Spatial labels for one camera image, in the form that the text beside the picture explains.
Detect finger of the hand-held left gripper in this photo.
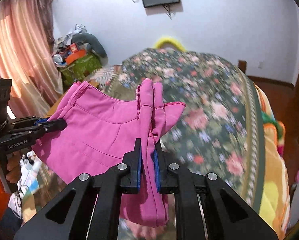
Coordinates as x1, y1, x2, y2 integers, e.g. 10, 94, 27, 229
13, 116, 51, 128
13, 119, 67, 140

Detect striped blanket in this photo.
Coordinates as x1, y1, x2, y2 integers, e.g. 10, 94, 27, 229
93, 65, 122, 90

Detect pink striped curtain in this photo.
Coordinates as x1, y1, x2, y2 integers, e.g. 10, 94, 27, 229
0, 0, 63, 118

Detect pink pants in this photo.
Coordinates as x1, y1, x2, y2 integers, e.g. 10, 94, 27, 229
33, 78, 186, 228

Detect yellow orange fleece blanket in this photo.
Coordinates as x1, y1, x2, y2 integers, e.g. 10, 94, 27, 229
252, 82, 290, 233

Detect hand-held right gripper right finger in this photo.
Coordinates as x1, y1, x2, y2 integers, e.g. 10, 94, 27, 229
153, 140, 280, 240

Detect orange box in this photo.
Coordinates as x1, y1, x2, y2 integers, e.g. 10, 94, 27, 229
66, 50, 86, 64

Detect dark floral blanket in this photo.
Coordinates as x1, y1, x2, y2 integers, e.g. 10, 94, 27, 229
117, 47, 265, 205

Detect person's left hand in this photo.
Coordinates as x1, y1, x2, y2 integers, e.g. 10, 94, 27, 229
0, 154, 22, 182

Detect green patterned bag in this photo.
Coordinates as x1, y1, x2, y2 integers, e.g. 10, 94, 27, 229
59, 52, 102, 85

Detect pile of clothes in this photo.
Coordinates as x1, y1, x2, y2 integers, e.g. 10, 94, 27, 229
53, 24, 86, 53

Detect wooden bed post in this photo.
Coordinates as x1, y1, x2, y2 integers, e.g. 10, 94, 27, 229
238, 60, 247, 77

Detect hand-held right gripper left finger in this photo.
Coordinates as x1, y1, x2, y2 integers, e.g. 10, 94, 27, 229
13, 138, 143, 240

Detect yellow foam padding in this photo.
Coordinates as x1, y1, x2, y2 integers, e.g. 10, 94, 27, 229
153, 37, 186, 52

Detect grey long pillow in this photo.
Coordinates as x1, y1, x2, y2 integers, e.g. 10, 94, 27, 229
71, 33, 107, 58

